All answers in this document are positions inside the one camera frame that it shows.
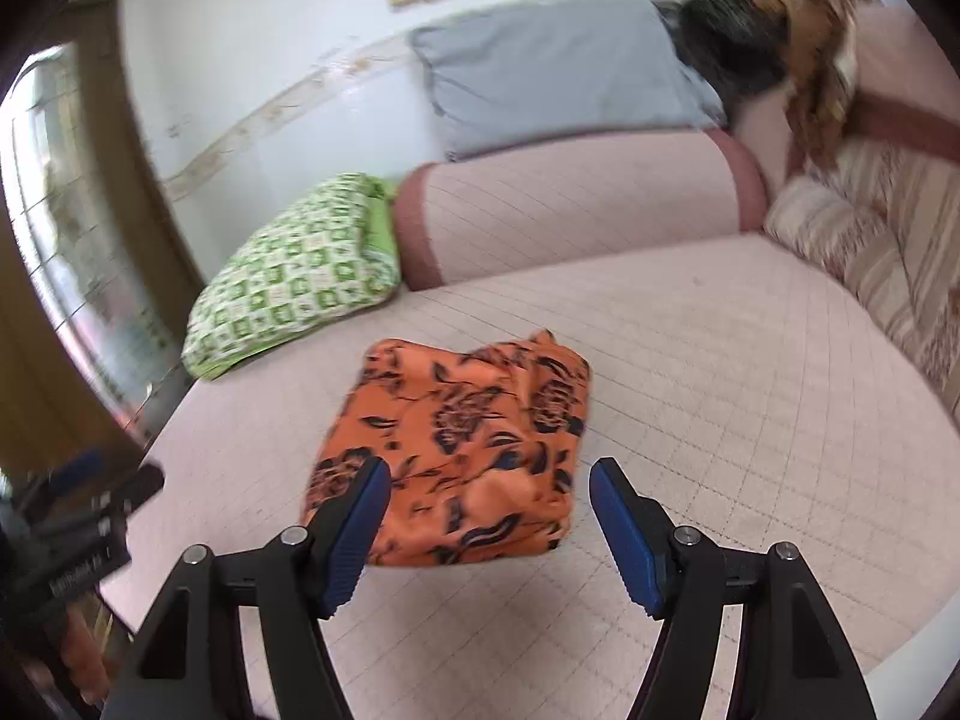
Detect orange black floral garment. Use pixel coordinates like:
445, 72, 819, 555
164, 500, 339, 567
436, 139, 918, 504
301, 330, 590, 567

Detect person's left hand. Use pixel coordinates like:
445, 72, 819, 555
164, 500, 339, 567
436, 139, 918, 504
60, 606, 110, 706

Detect stained glass wooden door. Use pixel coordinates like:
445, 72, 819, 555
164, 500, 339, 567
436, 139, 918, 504
2, 0, 200, 478

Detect pink quilted bed cover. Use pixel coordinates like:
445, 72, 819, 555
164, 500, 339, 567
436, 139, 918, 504
103, 236, 958, 718

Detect green white checkered pillow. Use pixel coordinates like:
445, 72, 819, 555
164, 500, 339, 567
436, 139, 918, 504
181, 172, 400, 380

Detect pink quilted bolster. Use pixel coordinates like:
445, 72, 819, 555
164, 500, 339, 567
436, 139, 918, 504
392, 128, 768, 291

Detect striped beige blanket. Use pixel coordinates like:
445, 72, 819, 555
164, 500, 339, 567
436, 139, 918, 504
765, 138, 958, 415

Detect grey pillow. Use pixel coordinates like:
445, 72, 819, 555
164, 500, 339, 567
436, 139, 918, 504
409, 0, 726, 161

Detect dark furry cloth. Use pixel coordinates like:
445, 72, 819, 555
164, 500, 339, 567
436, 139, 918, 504
656, 0, 789, 121

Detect brown crumpled cloth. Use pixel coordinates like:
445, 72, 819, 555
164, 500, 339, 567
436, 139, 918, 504
750, 0, 874, 171

